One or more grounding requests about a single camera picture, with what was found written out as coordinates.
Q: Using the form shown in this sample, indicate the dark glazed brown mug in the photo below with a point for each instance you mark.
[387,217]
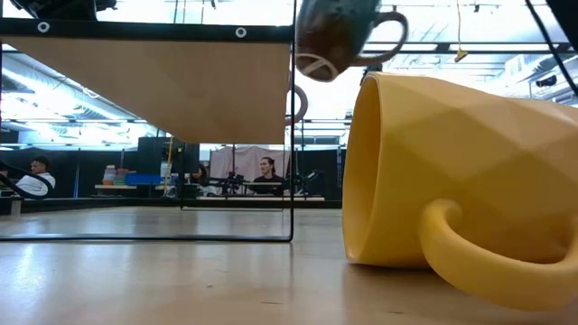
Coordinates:
[329,31]

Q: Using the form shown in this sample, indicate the yellow faceted mug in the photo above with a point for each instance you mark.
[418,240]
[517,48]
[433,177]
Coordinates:
[451,158]

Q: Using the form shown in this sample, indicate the black background robot arm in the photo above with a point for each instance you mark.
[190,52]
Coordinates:
[309,179]
[232,180]

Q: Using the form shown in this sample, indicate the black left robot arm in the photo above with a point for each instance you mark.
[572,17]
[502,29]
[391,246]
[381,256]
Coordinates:
[58,9]

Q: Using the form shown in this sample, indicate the person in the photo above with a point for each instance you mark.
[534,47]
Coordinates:
[198,173]
[38,178]
[268,173]

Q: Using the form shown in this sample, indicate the background wooden table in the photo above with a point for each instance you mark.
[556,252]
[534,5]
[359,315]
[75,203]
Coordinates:
[289,198]
[115,187]

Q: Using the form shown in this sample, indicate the black partition panel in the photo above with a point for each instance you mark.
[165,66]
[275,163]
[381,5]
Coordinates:
[325,171]

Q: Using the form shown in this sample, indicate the beige fabric backdrop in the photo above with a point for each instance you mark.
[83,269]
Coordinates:
[246,158]

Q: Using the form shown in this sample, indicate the yellow pole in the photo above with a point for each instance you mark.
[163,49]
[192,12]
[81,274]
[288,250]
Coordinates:
[169,162]

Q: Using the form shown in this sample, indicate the black cabinet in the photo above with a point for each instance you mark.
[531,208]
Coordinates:
[158,153]

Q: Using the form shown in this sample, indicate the blue storage bin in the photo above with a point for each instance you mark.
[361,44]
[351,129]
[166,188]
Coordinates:
[144,179]

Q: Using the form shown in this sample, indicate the stacked coloured containers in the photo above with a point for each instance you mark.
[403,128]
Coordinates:
[109,175]

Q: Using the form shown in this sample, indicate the black dome fixture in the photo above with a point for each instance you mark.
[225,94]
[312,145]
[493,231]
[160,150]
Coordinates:
[546,81]

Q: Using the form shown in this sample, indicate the wooden shelf black frame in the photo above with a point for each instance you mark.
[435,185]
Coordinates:
[180,90]

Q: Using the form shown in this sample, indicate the small white bracket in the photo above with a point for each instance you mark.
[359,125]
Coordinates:
[15,205]

